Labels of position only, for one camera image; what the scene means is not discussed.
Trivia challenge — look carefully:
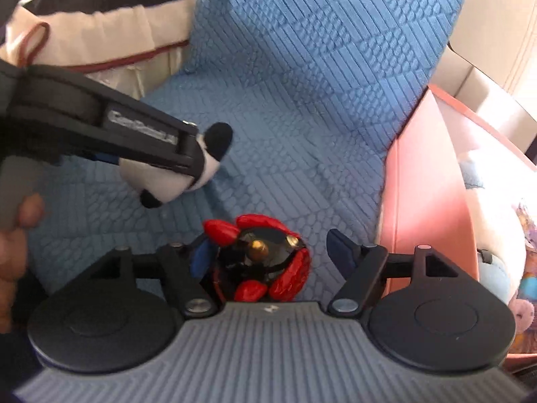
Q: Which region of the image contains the red and black toy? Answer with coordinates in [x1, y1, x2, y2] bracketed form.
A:
[202, 214, 312, 302]

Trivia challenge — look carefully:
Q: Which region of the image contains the blue quilted bedspread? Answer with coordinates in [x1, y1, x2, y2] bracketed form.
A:
[25, 0, 477, 300]

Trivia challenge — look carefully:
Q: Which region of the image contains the person's left hand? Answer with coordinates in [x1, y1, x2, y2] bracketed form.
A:
[0, 193, 46, 320]

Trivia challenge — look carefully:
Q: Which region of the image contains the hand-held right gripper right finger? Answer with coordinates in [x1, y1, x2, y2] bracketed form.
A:
[326, 229, 456, 316]

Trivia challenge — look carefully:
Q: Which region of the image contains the panda plush toy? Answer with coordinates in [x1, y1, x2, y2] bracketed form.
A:
[119, 122, 234, 210]

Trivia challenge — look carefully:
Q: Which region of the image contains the white and blue plush toy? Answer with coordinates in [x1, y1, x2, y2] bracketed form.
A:
[457, 150, 528, 304]

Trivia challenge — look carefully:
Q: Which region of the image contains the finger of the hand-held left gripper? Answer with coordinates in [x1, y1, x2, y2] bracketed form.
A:
[94, 121, 207, 188]

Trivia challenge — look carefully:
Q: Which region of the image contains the red navy striped blanket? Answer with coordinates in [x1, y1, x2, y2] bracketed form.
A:
[0, 0, 203, 98]

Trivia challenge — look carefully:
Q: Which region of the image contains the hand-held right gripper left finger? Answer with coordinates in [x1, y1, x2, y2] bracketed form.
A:
[86, 241, 219, 319]

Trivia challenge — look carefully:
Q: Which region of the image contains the pink storage box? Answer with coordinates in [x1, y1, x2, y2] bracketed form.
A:
[375, 84, 537, 371]

